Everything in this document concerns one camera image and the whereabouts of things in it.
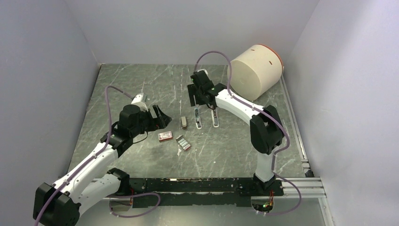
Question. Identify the blue mini stapler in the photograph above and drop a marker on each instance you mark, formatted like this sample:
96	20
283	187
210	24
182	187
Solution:
197	118

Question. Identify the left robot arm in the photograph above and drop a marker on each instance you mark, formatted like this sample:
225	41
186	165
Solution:
65	200

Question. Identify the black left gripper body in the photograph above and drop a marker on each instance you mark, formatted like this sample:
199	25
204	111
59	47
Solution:
146	122

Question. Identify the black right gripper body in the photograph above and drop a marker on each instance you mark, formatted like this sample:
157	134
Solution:
197	94

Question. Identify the beige stapler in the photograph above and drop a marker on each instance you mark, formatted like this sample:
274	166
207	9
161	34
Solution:
183	121

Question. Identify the staple box tray with staples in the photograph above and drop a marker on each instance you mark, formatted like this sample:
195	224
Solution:
184	145

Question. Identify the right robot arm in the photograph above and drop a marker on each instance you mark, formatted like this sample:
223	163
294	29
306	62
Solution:
265	125

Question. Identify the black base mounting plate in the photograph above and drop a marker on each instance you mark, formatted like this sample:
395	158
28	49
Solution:
197	191

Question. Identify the aluminium frame rail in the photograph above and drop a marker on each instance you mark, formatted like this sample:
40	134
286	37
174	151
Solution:
292	187

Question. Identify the cream cylindrical container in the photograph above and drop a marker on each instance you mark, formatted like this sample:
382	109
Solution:
255	71

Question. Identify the red staple box sleeve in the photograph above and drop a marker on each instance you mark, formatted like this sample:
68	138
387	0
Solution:
165	136

